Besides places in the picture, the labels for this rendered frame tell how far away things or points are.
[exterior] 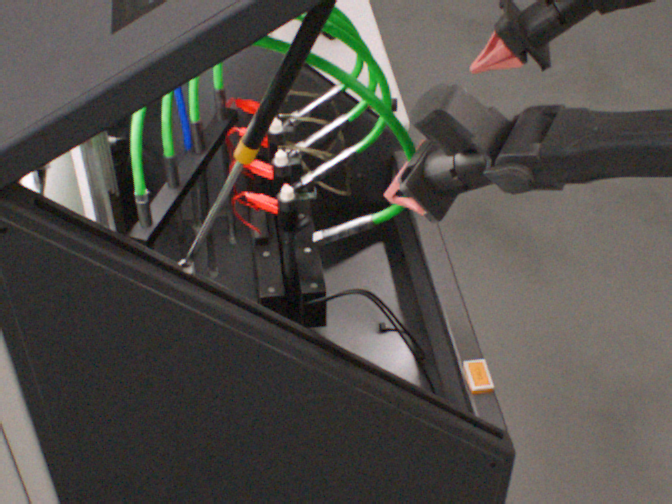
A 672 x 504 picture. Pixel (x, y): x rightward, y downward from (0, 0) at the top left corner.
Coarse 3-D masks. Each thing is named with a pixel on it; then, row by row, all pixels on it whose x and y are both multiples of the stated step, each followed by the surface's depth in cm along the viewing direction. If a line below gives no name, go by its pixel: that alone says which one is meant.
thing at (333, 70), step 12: (276, 48) 109; (312, 60) 109; (324, 60) 109; (324, 72) 110; (336, 72) 109; (348, 84) 110; (360, 84) 110; (360, 96) 110; (372, 96) 110; (144, 108) 121; (384, 108) 111; (132, 120) 122; (384, 120) 112; (396, 120) 112; (132, 132) 123; (396, 132) 112; (132, 144) 125; (408, 144) 113; (132, 156) 126; (408, 156) 114; (144, 180) 130; (144, 192) 131; (396, 204) 120; (372, 216) 123; (384, 216) 122
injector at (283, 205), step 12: (288, 204) 135; (288, 216) 136; (288, 228) 138; (300, 228) 139; (288, 240) 140; (288, 252) 142; (288, 264) 144; (288, 276) 145; (288, 288) 147; (288, 300) 149
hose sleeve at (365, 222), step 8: (360, 216) 124; (368, 216) 123; (344, 224) 125; (352, 224) 124; (360, 224) 124; (368, 224) 123; (376, 224) 123; (328, 232) 127; (336, 232) 126; (344, 232) 125; (352, 232) 125; (328, 240) 127
